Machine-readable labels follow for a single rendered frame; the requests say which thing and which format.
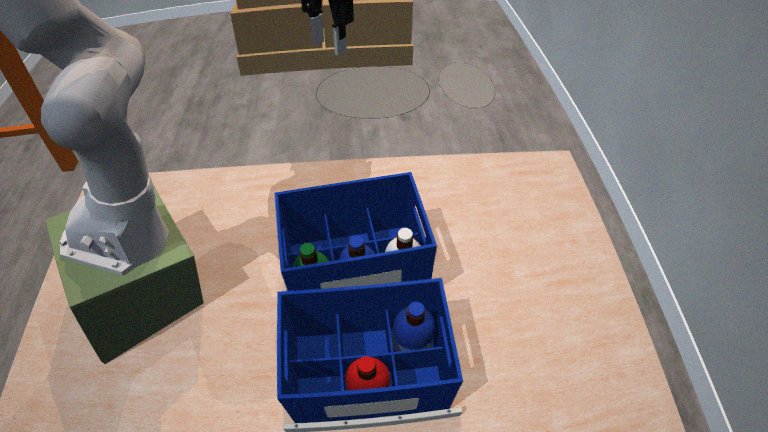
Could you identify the white bottle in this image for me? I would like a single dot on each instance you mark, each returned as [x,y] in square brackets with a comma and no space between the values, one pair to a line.
[403,240]

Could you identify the red bottle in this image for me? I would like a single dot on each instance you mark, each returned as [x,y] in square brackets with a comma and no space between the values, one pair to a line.
[366,373]

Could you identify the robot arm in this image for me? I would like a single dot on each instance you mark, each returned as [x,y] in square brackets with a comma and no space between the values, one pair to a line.
[85,110]

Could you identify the blue bottle crate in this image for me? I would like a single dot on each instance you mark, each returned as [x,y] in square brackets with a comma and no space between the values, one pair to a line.
[388,202]
[312,335]

